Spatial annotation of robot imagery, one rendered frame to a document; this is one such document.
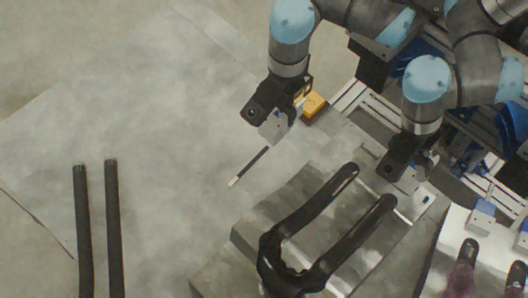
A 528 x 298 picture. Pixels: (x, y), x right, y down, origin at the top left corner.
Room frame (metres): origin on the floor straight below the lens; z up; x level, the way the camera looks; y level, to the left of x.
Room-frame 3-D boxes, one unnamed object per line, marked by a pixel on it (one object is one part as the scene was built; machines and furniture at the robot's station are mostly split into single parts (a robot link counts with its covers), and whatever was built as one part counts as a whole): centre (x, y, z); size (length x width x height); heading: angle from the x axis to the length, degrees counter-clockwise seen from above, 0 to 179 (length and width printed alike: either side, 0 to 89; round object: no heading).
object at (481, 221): (0.56, -0.50, 0.86); 0.13 x 0.05 x 0.05; 158
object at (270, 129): (0.71, -0.04, 0.93); 0.13 x 0.05 x 0.05; 141
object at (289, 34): (0.69, -0.03, 1.25); 0.09 x 0.08 x 0.11; 157
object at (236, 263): (0.44, -0.13, 0.87); 0.50 x 0.26 x 0.14; 141
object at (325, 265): (0.45, -0.14, 0.92); 0.35 x 0.16 x 0.09; 141
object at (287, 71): (0.69, -0.03, 1.17); 0.08 x 0.08 x 0.05
